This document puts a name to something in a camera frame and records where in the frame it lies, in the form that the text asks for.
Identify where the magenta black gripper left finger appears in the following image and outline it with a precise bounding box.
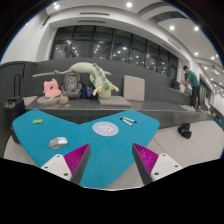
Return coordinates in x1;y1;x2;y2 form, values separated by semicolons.
42;144;91;185

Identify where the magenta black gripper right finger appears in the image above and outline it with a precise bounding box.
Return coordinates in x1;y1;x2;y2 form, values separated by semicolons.
132;143;182;185

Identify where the grey computer mouse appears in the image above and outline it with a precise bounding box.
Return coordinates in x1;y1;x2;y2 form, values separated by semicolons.
48;137;68;150

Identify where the round white mouse pad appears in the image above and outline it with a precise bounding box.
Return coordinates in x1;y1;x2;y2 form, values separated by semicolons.
92;121;119;137

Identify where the black bag on floor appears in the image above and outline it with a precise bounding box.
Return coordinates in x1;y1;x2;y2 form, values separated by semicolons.
178;123;192;139

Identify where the blue capped marker pen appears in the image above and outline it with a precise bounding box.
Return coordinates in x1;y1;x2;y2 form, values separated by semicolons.
123;117;137;123

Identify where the green eraser block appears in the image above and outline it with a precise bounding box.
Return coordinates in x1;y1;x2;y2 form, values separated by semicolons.
32;119;43;124

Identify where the round grey seat cushion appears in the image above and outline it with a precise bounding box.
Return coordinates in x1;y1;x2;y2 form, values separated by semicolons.
37;96;59;106

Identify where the dark blue bag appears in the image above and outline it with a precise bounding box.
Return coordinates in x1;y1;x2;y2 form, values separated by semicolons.
80;84;93;98

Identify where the pink plush toy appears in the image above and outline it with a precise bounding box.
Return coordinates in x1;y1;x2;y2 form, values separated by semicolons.
43;79;61;98

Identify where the grey backpack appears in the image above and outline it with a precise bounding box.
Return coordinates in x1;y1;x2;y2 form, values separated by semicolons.
61;72;82;99

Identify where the black suitcase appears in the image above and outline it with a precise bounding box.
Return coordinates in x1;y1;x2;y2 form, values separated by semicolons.
4;72;27;136

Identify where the green plush dragon toy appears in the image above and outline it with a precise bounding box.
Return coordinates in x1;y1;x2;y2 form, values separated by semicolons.
63;62;119;99

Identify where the person in green shirt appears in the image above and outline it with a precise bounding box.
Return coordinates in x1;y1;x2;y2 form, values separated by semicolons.
182;66;201;109

